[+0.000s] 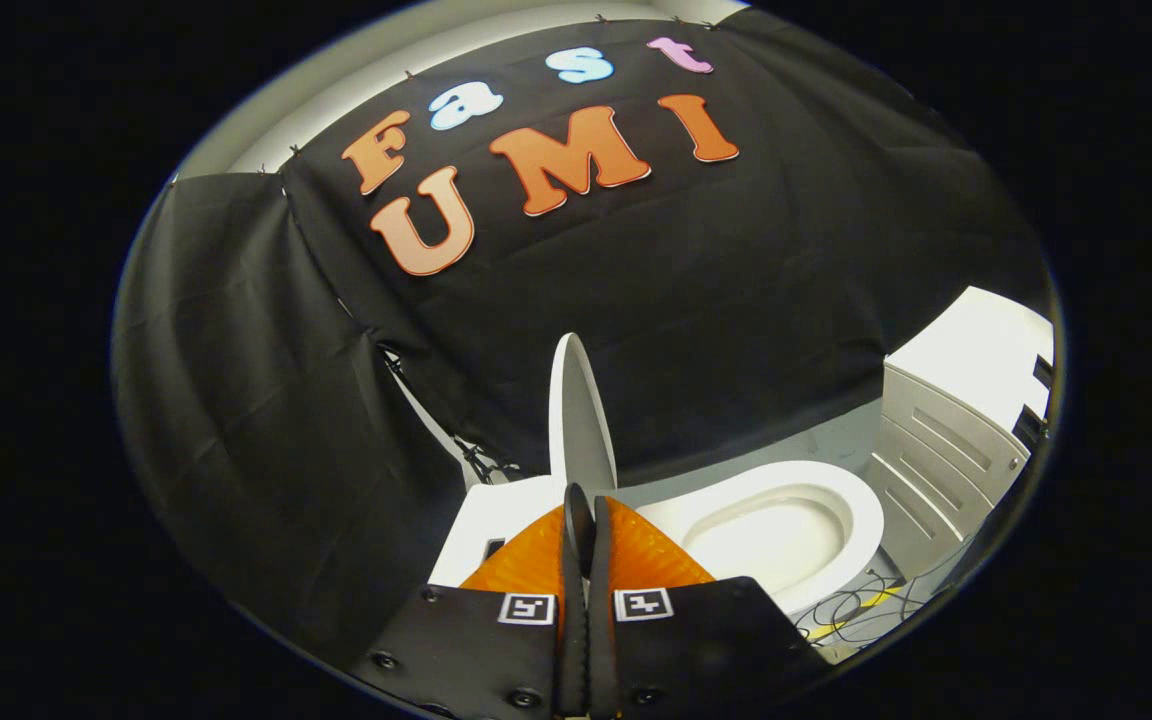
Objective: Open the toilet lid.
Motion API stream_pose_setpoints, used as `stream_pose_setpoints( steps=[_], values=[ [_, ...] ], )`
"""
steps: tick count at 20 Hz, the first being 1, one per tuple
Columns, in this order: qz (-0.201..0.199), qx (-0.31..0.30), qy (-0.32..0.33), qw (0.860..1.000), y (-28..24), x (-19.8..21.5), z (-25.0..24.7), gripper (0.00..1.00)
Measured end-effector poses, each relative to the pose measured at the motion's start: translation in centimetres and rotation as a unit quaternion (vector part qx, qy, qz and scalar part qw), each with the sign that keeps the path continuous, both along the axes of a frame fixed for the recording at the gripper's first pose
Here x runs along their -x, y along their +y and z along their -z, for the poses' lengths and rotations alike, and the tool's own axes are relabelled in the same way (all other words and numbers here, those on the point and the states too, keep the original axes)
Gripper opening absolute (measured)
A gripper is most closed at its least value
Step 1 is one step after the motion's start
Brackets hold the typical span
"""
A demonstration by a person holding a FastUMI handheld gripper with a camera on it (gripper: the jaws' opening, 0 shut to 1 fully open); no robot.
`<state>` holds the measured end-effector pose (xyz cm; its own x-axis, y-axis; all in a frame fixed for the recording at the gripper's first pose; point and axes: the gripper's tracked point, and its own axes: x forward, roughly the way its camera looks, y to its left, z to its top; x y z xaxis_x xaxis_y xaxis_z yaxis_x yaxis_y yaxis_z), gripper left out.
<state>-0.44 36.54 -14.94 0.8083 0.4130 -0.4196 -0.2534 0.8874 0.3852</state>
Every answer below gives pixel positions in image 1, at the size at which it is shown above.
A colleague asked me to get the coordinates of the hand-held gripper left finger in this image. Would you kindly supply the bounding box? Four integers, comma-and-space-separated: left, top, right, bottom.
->
348, 482, 585, 719

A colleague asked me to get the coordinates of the white drawer cabinet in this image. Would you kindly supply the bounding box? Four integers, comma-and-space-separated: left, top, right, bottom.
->
866, 286, 1055, 581

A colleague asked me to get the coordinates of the white frame pole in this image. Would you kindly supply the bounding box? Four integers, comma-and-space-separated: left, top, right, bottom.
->
379, 345, 482, 491

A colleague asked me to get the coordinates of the tangle of black cables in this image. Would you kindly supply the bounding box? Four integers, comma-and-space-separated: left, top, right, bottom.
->
794, 570, 947, 646

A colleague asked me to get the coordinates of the white toilet tank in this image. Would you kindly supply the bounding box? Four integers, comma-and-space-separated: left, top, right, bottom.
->
428, 475, 567, 589

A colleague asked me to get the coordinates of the black backdrop cloth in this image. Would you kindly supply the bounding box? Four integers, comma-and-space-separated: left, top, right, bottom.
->
114, 8, 1057, 671

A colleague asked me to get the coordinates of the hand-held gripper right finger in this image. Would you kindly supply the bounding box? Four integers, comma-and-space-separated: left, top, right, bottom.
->
586, 495, 832, 719

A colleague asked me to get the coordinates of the yellow floor tape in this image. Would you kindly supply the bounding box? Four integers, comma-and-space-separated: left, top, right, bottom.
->
806, 585, 902, 641

